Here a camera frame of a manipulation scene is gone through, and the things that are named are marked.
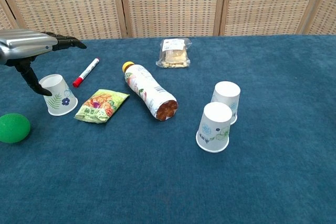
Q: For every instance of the clear cracker packet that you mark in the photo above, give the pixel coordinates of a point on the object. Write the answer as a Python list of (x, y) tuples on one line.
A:
[(173, 54)]

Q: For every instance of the green rubber ball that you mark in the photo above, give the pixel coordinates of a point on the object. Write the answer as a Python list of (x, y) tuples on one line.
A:
[(13, 128)]

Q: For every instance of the white cup, blue flower print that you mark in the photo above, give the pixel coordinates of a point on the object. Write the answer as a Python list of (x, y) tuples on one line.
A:
[(227, 93)]

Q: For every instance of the red and white marker pen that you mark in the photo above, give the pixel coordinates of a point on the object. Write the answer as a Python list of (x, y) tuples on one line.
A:
[(86, 72)]

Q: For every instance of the white cup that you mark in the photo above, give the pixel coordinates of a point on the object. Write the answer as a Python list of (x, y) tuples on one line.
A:
[(61, 103), (227, 93), (214, 129)]

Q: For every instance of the yellow-capped tea bottle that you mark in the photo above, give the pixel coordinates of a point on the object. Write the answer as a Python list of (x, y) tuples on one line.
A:
[(147, 87)]

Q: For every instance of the green snack bag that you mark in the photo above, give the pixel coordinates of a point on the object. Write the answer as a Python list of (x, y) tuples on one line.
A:
[(101, 106)]

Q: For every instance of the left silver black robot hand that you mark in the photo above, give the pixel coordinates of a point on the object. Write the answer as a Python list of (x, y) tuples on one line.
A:
[(26, 43)]

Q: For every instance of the woven rattan screen panel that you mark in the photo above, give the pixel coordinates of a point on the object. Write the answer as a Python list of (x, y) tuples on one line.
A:
[(170, 3), (65, 3), (324, 16), (2, 23), (267, 3)]

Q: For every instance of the blue table cloth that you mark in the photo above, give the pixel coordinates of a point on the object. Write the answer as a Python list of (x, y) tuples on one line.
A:
[(168, 176)]

